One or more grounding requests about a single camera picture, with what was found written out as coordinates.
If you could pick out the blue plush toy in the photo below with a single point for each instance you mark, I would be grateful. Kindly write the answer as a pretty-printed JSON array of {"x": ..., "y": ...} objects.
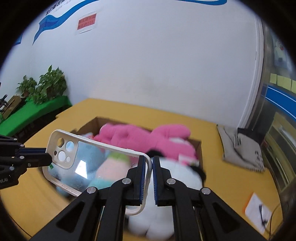
[{"x": 88, "y": 159}]

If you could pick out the clear white phone case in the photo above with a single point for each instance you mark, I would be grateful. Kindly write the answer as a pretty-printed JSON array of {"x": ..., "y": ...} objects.
[{"x": 63, "y": 146}]

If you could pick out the grey cloth bag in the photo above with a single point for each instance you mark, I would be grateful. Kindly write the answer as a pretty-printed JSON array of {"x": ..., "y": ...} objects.
[{"x": 240, "y": 150}]

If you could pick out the pink plush bear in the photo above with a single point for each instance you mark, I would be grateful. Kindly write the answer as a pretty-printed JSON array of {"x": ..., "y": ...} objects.
[{"x": 169, "y": 140}]

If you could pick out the brown wooden box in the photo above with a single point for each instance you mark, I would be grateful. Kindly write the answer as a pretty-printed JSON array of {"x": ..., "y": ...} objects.
[{"x": 11, "y": 106}]

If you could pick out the brown cardboard box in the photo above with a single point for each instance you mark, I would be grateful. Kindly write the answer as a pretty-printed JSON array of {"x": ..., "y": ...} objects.
[{"x": 93, "y": 127}]

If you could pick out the cartoon sheep poster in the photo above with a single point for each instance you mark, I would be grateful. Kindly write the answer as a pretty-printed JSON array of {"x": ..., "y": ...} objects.
[{"x": 280, "y": 56}]

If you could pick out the white paper sheet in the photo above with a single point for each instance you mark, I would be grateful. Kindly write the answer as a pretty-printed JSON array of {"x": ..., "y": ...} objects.
[{"x": 258, "y": 213}]

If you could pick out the yellow sticky notes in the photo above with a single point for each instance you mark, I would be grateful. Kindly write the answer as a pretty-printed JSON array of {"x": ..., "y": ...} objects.
[{"x": 283, "y": 82}]

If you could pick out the red wall notice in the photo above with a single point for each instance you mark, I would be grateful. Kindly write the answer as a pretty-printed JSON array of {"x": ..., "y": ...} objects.
[{"x": 86, "y": 23}]

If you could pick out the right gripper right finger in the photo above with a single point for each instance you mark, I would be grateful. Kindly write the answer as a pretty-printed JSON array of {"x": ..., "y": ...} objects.
[{"x": 202, "y": 214}]

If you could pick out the green potted plant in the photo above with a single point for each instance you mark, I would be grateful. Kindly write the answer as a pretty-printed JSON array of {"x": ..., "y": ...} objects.
[{"x": 52, "y": 84}]

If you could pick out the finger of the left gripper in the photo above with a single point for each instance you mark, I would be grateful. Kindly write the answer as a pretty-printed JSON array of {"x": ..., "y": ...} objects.
[
  {"x": 36, "y": 159},
  {"x": 30, "y": 151}
]

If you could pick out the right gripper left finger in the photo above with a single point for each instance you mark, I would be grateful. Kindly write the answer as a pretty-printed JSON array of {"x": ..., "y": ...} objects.
[{"x": 98, "y": 214}]

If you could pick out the pink green plush toy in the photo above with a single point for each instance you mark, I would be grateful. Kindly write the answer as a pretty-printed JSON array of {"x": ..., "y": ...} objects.
[{"x": 114, "y": 168}]

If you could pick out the white panda plush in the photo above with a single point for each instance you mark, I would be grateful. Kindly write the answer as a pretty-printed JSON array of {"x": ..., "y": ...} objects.
[{"x": 155, "y": 222}]

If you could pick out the green table cloth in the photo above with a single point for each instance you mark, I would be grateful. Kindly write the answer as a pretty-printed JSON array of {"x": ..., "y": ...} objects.
[{"x": 31, "y": 112}]

